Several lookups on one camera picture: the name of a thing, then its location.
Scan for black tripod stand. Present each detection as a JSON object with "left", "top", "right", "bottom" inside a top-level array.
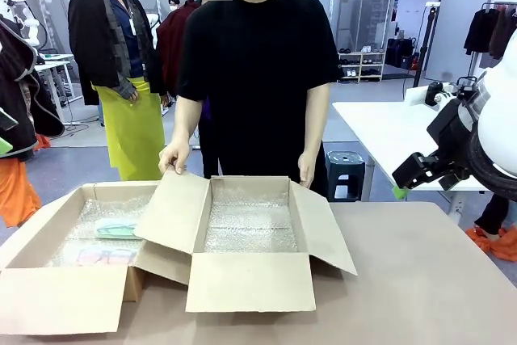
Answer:
[{"left": 414, "top": 1, "right": 442, "bottom": 88}]

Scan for bubble wrap sheet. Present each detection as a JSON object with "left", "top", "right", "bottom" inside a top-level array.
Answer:
[
  {"left": 44, "top": 195, "right": 159, "bottom": 268},
  {"left": 204, "top": 189, "right": 299, "bottom": 253}
]

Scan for dark bags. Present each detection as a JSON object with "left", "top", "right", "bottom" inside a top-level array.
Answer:
[{"left": 385, "top": 36, "right": 418, "bottom": 70}]

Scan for pink glasses in clear bag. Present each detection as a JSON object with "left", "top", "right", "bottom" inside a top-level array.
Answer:
[{"left": 76, "top": 246, "right": 138, "bottom": 267}]

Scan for person right forearm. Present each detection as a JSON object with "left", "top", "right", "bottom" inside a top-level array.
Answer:
[{"left": 169, "top": 96, "right": 203, "bottom": 153}]

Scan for white shoe rack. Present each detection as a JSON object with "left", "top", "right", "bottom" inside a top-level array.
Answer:
[{"left": 337, "top": 45, "right": 388, "bottom": 82}]

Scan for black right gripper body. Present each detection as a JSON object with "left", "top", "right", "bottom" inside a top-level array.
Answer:
[{"left": 427, "top": 96, "right": 480, "bottom": 160}]

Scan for person in dark trousers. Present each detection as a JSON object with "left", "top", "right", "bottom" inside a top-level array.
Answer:
[{"left": 474, "top": 194, "right": 511, "bottom": 236}]

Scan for person left forearm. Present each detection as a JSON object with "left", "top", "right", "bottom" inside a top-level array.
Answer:
[{"left": 303, "top": 81, "right": 333, "bottom": 156}]

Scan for person left hand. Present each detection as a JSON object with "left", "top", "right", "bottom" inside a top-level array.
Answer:
[{"left": 297, "top": 150, "right": 320, "bottom": 189}]

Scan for cardboard box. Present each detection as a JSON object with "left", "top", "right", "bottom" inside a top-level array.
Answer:
[
  {"left": 0, "top": 180, "right": 191, "bottom": 337},
  {"left": 132, "top": 169, "right": 359, "bottom": 313}
]

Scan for green glasses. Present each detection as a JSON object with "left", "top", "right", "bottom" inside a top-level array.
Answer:
[{"left": 95, "top": 217, "right": 138, "bottom": 241}]

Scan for black right arm cable sleeve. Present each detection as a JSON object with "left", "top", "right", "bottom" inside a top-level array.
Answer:
[{"left": 467, "top": 130, "right": 517, "bottom": 193}]

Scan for clothes rack with dark garments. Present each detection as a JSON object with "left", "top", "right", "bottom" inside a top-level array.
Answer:
[{"left": 463, "top": 1, "right": 517, "bottom": 61}]

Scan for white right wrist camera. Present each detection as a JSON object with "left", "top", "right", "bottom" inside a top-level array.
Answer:
[{"left": 403, "top": 81, "right": 460, "bottom": 108}]

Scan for black plastic stool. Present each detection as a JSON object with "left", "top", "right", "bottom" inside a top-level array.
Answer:
[{"left": 325, "top": 149, "right": 367, "bottom": 203}]

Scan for person right hand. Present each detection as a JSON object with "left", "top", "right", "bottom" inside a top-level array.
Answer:
[{"left": 158, "top": 145, "right": 191, "bottom": 176}]

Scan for white table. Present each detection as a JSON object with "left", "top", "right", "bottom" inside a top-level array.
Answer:
[{"left": 330, "top": 86, "right": 492, "bottom": 217}]

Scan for person in black t-shirt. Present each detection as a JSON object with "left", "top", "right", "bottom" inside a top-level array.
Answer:
[{"left": 158, "top": 0, "right": 345, "bottom": 200}]

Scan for orange cloth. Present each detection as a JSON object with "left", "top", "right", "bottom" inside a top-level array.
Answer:
[{"left": 465, "top": 225, "right": 517, "bottom": 260}]

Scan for mannequin in black jacket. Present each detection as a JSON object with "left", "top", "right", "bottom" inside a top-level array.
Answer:
[{"left": 67, "top": 0, "right": 167, "bottom": 183}]

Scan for mannequin in maroon shawl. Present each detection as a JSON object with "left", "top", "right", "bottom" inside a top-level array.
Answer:
[{"left": 156, "top": 0, "right": 211, "bottom": 180}]

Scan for white background desk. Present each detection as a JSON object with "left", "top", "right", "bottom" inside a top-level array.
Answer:
[{"left": 34, "top": 53, "right": 77, "bottom": 120}]

